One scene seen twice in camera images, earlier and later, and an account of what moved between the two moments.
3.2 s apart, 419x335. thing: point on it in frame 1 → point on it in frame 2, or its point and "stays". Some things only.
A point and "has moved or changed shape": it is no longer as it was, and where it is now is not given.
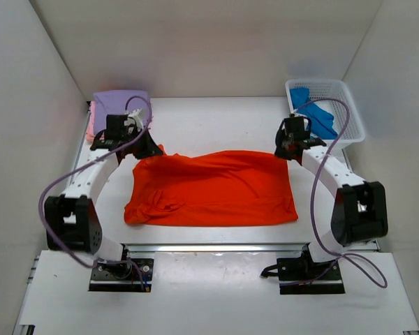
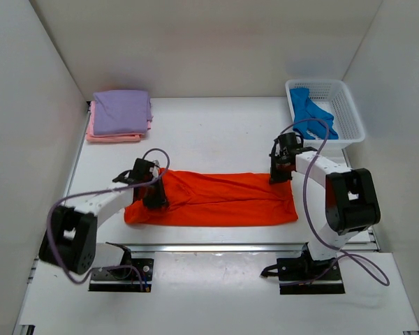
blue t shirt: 320,122 stays
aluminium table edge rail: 215,248 stays
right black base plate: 298,276 stays
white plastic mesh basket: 334,97 stays
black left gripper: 145,146 → 155,195
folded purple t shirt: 119,102 stays
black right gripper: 287,148 → 279,171
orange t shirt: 233,187 has moved or changed shape
